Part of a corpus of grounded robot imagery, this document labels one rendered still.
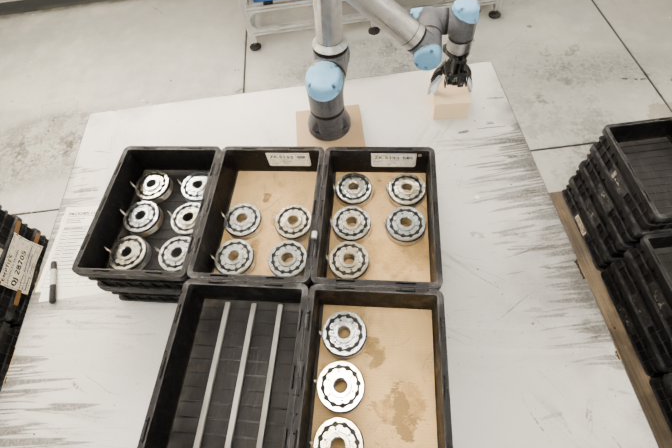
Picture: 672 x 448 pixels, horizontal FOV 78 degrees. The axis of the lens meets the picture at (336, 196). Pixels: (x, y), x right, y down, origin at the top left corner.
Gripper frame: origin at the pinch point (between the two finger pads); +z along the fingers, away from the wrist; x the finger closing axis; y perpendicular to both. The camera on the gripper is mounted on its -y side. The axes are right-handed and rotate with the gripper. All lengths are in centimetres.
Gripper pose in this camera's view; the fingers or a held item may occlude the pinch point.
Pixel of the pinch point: (448, 91)
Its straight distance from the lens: 156.7
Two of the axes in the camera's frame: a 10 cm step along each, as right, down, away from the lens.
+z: 0.9, 5.3, 8.4
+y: 0.0, 8.4, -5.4
